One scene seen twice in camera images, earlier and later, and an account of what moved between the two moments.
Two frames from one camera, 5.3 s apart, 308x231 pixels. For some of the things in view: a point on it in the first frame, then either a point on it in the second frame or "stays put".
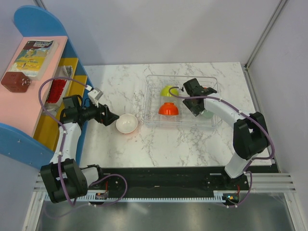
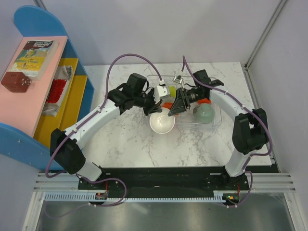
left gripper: x=108 y=117 to x=156 y=109
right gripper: x=195 y=110 to x=181 y=103
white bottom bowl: x=126 y=123 to x=160 y=122
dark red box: x=16 y=82 stays put
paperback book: x=35 y=57 stays put
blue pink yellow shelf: x=29 y=121 stays put
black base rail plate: x=165 y=181 stays put
